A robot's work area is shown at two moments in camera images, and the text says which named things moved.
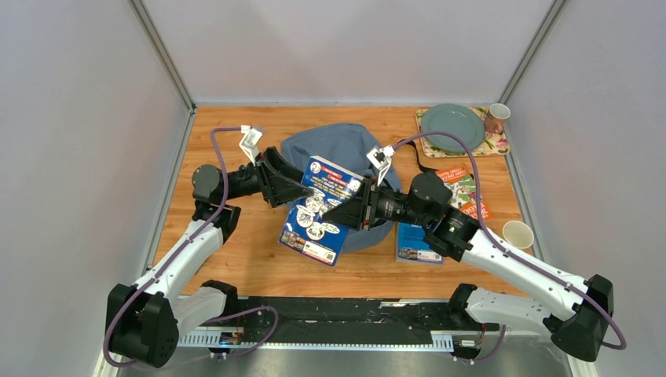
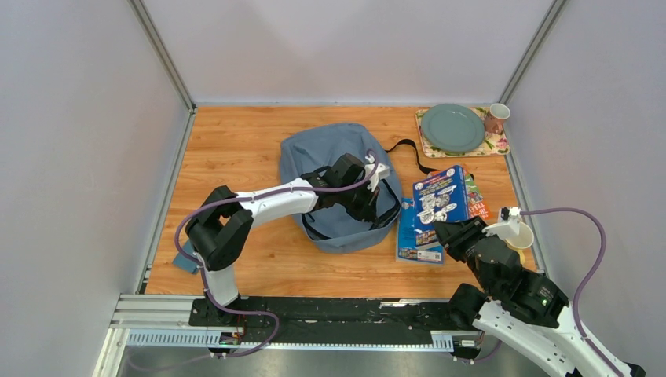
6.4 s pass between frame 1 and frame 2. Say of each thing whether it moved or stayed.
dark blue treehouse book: moved
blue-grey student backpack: stayed
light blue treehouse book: stayed
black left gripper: moved
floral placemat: stayed
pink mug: stayed
